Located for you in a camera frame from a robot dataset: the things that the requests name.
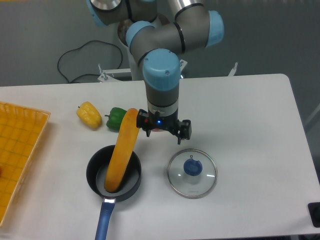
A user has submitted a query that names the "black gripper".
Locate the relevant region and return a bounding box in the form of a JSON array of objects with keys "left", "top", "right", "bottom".
[{"left": 136, "top": 109, "right": 192, "bottom": 145}]

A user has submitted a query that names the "glass pot lid blue knob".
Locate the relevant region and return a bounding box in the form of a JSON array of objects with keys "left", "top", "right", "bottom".
[{"left": 166, "top": 148, "right": 219, "bottom": 199}]

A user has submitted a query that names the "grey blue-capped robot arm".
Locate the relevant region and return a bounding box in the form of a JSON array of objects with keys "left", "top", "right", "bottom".
[{"left": 87, "top": 0, "right": 225, "bottom": 141}]

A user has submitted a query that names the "red bell pepper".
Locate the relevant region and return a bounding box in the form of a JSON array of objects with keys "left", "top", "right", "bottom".
[{"left": 152, "top": 128, "right": 164, "bottom": 133}]

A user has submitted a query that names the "green bell pepper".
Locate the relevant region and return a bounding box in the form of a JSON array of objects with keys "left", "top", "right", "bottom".
[{"left": 105, "top": 107, "right": 127, "bottom": 132}]

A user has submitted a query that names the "long yellow squash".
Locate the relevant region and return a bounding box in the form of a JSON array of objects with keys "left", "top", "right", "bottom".
[{"left": 104, "top": 108, "right": 139, "bottom": 193}]

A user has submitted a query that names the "yellow bell pepper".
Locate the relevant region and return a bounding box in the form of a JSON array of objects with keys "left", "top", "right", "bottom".
[{"left": 76, "top": 101, "right": 102, "bottom": 129}]

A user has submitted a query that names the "orange plastic basket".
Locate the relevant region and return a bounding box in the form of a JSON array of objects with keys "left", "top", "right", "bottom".
[{"left": 0, "top": 101, "right": 51, "bottom": 225}]

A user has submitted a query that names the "black box at table edge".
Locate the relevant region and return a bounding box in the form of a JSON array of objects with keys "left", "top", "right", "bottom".
[{"left": 307, "top": 202, "right": 320, "bottom": 228}]

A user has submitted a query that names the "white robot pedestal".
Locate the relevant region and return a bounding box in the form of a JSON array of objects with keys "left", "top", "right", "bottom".
[{"left": 117, "top": 13, "right": 170, "bottom": 81}]

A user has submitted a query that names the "white metal base frame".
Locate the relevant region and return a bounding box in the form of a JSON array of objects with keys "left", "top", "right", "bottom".
[{"left": 97, "top": 59, "right": 238, "bottom": 83}]

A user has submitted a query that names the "dark pot blue handle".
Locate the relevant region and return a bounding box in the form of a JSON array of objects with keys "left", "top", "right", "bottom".
[{"left": 86, "top": 145, "right": 142, "bottom": 240}]

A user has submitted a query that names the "black cable on floor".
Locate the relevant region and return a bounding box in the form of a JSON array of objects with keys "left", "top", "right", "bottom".
[{"left": 56, "top": 39, "right": 124, "bottom": 84}]

